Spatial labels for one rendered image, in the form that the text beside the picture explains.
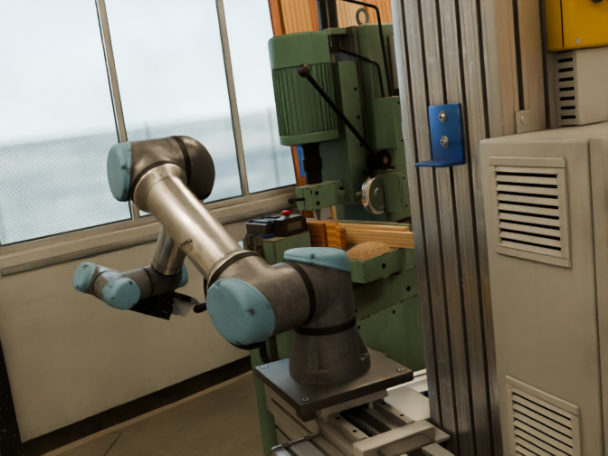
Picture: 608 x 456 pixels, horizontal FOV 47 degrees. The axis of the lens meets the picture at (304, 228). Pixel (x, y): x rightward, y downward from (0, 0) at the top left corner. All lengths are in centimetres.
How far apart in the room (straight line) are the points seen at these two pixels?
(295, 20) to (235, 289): 259
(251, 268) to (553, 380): 51
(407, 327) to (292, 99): 75
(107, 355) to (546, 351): 250
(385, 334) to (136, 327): 151
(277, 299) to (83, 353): 209
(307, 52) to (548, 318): 126
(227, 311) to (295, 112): 95
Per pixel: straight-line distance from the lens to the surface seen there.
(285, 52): 199
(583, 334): 87
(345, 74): 209
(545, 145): 85
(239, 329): 114
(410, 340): 211
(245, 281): 113
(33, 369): 310
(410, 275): 207
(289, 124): 199
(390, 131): 207
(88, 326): 314
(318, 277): 119
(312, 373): 124
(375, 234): 193
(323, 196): 205
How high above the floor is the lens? 130
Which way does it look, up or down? 10 degrees down
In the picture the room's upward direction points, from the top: 7 degrees counter-clockwise
